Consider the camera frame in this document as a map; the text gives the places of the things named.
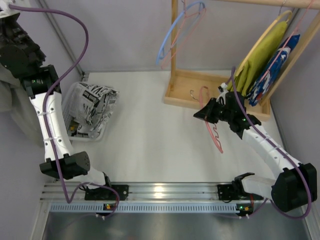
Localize white plastic basket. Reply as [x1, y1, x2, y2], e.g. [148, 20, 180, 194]
[61, 81, 109, 143]

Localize black white printed cloth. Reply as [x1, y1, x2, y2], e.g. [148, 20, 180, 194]
[67, 81, 120, 140]

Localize blue hanger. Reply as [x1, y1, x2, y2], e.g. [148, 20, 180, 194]
[154, 1, 207, 66]

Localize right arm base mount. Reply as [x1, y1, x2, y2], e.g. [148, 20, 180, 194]
[217, 184, 264, 202]

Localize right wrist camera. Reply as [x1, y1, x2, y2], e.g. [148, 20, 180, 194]
[216, 83, 236, 107]

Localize blue patterned trousers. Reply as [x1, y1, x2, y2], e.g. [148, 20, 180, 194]
[246, 34, 301, 107]

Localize wooden clothes rack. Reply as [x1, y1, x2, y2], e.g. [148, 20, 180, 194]
[164, 0, 320, 122]

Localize green trousers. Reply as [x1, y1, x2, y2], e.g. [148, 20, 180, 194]
[234, 21, 288, 97]

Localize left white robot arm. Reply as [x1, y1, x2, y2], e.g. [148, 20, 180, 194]
[0, 13, 112, 194]

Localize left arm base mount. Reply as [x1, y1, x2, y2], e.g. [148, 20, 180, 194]
[84, 184, 129, 201]

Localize grey trousers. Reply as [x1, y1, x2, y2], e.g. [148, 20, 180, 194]
[0, 66, 44, 148]

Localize aluminium rail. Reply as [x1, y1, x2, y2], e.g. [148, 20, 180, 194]
[41, 181, 276, 201]

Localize pink wire hanger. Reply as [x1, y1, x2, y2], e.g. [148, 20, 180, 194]
[159, 0, 208, 70]

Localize pink trouser hanger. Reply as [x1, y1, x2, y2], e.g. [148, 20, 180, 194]
[189, 86, 224, 154]

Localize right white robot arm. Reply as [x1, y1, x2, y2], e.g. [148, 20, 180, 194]
[193, 92, 318, 213]

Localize slotted cable duct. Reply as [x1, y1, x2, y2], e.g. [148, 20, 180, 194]
[49, 202, 253, 215]

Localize pink hanger right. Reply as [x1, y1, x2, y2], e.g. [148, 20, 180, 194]
[256, 0, 316, 84]

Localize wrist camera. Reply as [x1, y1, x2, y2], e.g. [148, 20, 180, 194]
[0, 0, 32, 18]
[216, 83, 236, 107]

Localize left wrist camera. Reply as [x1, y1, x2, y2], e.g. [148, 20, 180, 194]
[0, 0, 32, 18]

